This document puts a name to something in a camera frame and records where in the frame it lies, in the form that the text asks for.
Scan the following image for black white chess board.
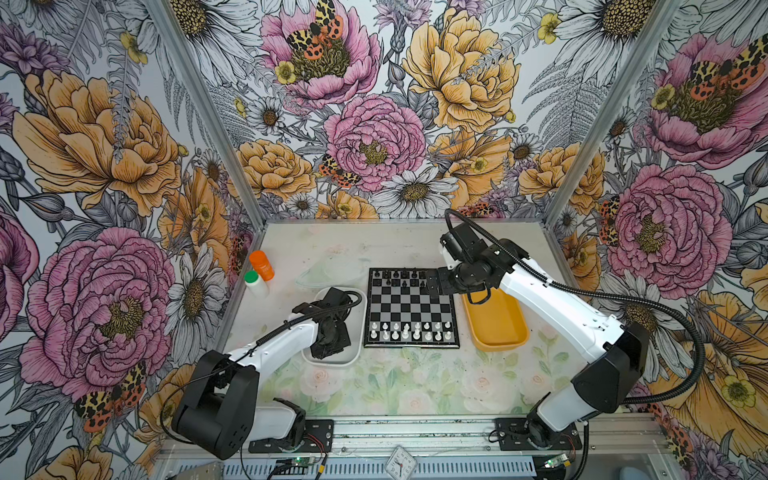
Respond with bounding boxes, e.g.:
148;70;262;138
363;267;460;349

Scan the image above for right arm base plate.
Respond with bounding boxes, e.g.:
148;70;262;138
492;417;583;451

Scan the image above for orange bottle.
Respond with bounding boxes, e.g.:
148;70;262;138
248;250;275;281

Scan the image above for yellow plastic tray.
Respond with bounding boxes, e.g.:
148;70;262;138
462;289;530;353

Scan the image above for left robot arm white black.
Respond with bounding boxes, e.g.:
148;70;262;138
167;287;366;460

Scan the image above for aluminium frame rail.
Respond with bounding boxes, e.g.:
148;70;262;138
314;413;668;459

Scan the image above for white plastic tray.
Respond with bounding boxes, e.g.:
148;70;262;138
301;286;367;369

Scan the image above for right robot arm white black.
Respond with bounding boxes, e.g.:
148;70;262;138
428;223;649;449

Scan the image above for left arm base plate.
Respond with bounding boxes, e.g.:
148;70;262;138
247;419;335;454

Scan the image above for white bottle green cap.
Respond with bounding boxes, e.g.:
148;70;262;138
243;270;269;298

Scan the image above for small white clock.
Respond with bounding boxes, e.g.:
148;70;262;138
385;446;418;480

